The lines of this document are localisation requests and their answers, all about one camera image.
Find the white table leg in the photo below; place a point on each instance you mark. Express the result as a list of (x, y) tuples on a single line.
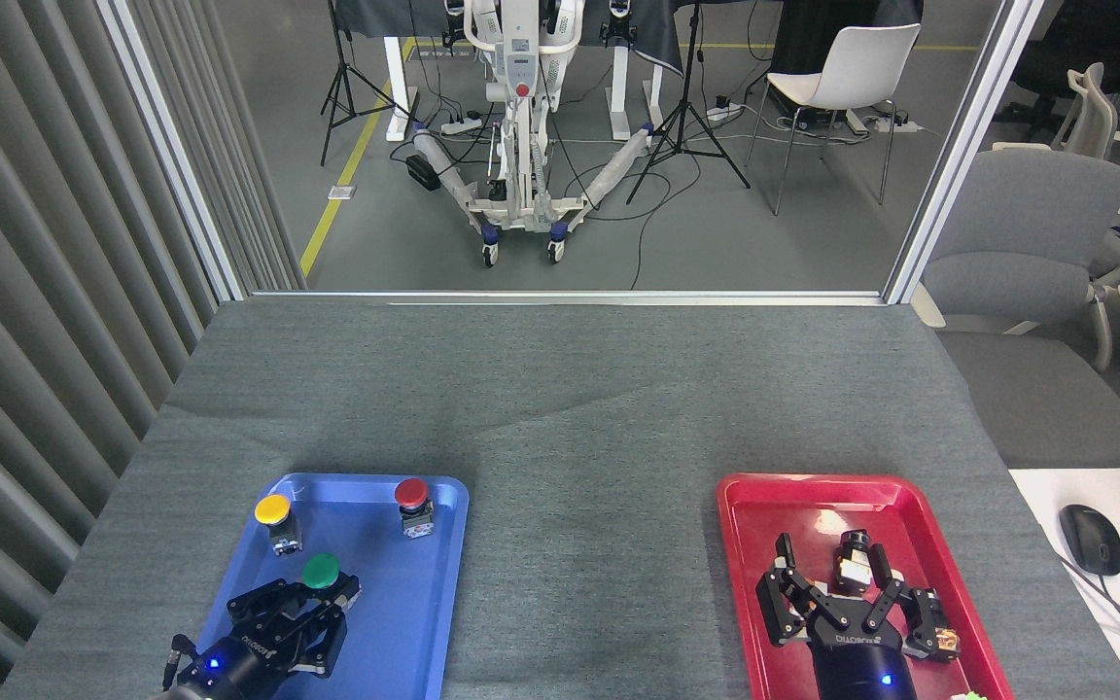
[(623, 97), (397, 87)]

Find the white stand on wheels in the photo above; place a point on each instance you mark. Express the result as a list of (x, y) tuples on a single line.
[(519, 68)]

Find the grey table cloth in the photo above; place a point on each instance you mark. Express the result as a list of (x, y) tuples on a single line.
[(560, 418)]

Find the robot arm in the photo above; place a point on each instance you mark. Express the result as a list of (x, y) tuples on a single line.
[(171, 694)]

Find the small green white object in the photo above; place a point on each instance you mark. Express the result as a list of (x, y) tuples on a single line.
[(970, 696)]

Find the white power strip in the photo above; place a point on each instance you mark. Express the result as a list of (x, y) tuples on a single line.
[(461, 124), (723, 112), (895, 123)]

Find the black tripod wide legs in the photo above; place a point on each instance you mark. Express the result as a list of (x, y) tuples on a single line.
[(684, 117)]

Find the black tripod thin legs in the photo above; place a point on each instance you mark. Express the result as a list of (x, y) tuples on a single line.
[(341, 78)]

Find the silver cross rail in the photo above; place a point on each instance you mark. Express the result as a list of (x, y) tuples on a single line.
[(560, 297)]

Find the black office chair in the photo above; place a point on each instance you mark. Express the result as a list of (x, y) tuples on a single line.
[(1056, 58)]

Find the black knob switch white base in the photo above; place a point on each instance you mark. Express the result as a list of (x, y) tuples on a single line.
[(852, 564)]

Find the black power adapter box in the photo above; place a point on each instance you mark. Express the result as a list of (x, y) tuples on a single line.
[(423, 172)]

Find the yellow push button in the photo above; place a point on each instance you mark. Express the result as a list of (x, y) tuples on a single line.
[(273, 509)]

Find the blue plastic tray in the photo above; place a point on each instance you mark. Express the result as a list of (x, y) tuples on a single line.
[(395, 622)]

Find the grey office chair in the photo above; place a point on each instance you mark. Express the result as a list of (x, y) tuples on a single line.
[(1027, 243)]

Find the white chair metal legs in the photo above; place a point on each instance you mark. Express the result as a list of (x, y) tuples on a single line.
[(852, 68)]

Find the red plastic tray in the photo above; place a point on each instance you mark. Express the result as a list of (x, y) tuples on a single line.
[(774, 506)]

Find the white mesh office chair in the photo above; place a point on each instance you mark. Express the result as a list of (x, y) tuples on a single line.
[(1090, 117)]

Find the silver post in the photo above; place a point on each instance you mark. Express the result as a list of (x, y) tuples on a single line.
[(959, 146), (166, 146)]

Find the black switch orange base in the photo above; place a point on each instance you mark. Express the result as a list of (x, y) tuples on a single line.
[(949, 640)]

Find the red push button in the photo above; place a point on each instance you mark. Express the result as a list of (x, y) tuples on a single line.
[(411, 493)]

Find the green push button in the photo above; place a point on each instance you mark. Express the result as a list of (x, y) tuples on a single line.
[(321, 571)]

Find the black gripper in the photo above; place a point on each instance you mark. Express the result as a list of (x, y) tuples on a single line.
[(861, 666), (229, 666)]

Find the grey floor outlet plate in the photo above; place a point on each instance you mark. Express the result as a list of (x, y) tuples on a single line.
[(341, 192)]

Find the black computer mouse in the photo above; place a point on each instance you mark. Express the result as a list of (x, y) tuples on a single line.
[(1091, 538)]

